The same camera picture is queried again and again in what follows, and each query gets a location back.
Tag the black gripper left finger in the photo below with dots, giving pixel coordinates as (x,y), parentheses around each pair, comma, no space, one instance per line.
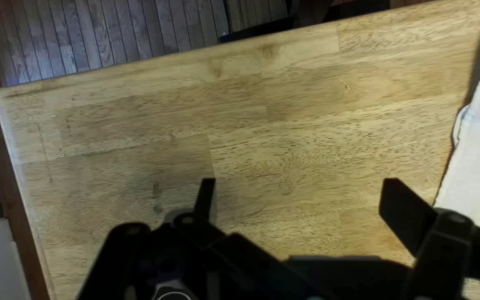
(195,238)

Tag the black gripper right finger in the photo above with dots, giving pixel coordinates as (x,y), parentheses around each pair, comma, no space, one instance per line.
(440,250)

